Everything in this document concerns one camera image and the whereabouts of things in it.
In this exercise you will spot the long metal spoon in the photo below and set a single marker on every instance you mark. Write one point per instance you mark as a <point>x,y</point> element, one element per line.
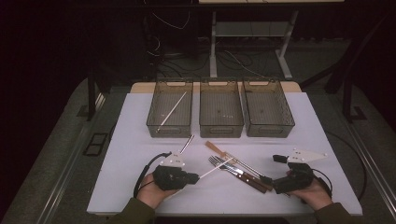
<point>186,144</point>

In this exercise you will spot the person's right hand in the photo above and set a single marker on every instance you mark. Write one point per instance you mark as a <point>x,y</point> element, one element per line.
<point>315,196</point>

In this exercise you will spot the white metal desk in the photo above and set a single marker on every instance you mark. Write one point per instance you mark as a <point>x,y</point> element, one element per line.
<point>213,46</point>

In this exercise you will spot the metal floor rail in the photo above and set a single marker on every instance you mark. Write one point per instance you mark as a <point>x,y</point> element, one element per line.
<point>59,186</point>
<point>376,174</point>

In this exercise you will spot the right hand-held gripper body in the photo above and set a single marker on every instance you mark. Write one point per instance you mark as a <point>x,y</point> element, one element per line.
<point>297,179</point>

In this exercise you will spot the black metal stand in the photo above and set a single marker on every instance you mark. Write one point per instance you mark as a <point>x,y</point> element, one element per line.
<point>347,99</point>
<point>91,99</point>

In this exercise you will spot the white chopstick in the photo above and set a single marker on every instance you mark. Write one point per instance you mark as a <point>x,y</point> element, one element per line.
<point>172,110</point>
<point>216,168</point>

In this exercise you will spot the black rectangular floor frame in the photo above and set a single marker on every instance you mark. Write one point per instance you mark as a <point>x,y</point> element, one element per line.
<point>95,144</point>

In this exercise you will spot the transparent brown plastic bin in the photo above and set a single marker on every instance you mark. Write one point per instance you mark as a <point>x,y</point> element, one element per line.
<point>221,109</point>
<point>267,109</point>
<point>169,118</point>

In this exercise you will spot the person's left hand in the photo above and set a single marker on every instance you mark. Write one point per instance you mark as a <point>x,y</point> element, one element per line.
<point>152,196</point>

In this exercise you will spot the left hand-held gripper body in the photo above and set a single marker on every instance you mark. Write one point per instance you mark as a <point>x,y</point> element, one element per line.
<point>169,179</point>

